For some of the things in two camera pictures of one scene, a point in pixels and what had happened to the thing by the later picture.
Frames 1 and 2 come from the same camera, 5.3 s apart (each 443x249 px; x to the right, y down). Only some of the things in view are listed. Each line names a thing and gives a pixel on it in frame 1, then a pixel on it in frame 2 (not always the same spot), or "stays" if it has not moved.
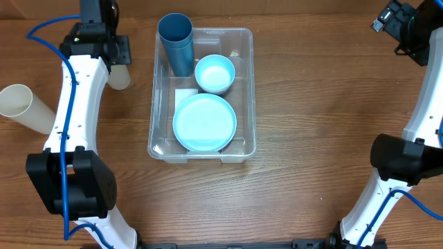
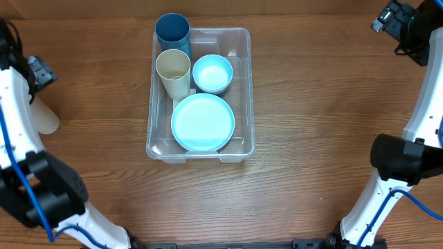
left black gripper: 113,54 → 40,79
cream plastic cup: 119,78 → 173,68
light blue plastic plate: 204,122 stays
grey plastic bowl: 217,93 stays
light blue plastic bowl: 214,72 stays
